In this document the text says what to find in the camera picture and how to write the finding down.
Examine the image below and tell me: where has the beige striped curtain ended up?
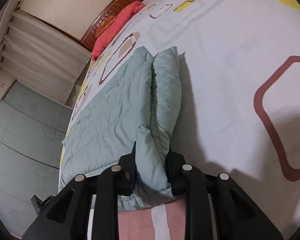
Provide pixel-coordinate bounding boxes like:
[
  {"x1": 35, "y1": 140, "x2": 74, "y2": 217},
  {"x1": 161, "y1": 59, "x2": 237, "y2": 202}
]
[{"x1": 0, "y1": 10, "x2": 91, "y2": 105}]

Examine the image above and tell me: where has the orange cushion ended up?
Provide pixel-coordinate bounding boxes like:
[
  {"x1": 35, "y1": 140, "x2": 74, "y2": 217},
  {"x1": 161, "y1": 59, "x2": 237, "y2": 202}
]
[{"x1": 95, "y1": 15, "x2": 117, "y2": 38}]

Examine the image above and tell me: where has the patterned white bed sheet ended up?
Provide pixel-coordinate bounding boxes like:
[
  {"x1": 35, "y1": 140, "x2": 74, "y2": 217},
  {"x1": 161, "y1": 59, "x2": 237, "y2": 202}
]
[{"x1": 71, "y1": 0, "x2": 300, "y2": 239}]

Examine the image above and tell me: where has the red pillow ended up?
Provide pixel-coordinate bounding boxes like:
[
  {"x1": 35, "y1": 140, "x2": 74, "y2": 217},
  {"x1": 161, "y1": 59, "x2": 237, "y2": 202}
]
[{"x1": 91, "y1": 1, "x2": 146, "y2": 61}]

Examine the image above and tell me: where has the light green puffer coat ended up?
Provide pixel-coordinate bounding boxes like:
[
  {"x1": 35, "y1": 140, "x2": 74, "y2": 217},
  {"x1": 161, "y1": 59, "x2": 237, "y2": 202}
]
[{"x1": 59, "y1": 46, "x2": 181, "y2": 211}]

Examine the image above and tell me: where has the frosted glass sliding wardrobe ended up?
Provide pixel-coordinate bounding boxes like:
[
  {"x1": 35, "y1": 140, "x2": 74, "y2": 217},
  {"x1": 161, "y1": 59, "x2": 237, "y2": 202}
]
[{"x1": 0, "y1": 82, "x2": 72, "y2": 237}]

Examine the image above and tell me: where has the wooden headboard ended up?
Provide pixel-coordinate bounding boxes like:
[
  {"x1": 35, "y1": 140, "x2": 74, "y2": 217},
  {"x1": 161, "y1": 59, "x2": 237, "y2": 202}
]
[{"x1": 80, "y1": 0, "x2": 144, "y2": 51}]

